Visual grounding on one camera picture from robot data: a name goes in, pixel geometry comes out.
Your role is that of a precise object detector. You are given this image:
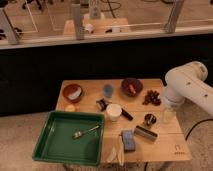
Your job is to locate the black handled peeler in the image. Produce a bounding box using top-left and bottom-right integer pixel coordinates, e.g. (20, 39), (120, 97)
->
(96, 99), (133, 120)

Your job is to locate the grey metal post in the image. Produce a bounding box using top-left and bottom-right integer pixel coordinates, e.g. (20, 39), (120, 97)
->
(0, 8), (19, 45)
(71, 4), (84, 40)
(164, 0), (184, 33)

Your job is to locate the blue cup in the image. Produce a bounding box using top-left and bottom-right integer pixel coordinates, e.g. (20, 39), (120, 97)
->
(103, 84), (114, 98)

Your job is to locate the grey metal post right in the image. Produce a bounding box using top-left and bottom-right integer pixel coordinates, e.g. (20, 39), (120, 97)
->
(164, 0), (184, 33)

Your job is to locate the metal spoon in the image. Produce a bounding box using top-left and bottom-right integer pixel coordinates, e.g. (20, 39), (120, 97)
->
(72, 125), (100, 139)

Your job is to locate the green plastic tray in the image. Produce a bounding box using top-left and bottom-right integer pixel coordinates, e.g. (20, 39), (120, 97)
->
(32, 111), (105, 166)

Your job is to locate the yellow lemon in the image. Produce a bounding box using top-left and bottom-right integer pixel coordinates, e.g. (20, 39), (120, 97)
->
(65, 104), (76, 112)

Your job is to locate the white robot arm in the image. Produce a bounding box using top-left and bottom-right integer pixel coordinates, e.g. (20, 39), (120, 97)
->
(160, 61), (213, 123)

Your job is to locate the white plastic knife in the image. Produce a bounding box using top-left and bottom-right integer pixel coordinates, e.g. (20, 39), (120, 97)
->
(117, 136), (124, 166)

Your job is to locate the small metal cup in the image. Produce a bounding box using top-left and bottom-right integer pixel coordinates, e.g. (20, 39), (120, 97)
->
(144, 113), (157, 127)

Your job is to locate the red bowl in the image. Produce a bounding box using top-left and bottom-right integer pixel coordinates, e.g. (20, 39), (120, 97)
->
(62, 84), (83, 103)

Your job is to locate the blue sponge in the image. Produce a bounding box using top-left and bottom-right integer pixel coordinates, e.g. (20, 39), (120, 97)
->
(121, 130), (136, 152)

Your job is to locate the grey metal post left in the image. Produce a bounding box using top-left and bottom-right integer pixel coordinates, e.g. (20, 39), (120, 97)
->
(0, 8), (19, 45)

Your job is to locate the background wooden table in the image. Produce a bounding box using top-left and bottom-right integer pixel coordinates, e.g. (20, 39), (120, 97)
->
(62, 17), (130, 37)

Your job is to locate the black cable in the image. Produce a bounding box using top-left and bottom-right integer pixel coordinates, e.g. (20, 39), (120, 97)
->
(184, 118), (213, 141)

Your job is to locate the white cloth in bowl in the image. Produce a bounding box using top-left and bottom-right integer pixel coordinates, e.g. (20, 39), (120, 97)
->
(68, 88), (82, 100)

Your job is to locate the bunch of dark grapes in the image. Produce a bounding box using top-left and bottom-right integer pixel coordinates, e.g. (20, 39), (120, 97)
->
(143, 90), (161, 106)

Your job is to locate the grey metal box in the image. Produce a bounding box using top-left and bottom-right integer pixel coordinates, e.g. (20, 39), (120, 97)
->
(134, 126), (158, 141)

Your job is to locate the white cup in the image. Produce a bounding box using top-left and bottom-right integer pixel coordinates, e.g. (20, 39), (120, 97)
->
(106, 104), (122, 121)

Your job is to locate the dark purple bowl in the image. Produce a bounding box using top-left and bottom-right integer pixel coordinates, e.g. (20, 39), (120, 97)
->
(121, 78), (143, 97)

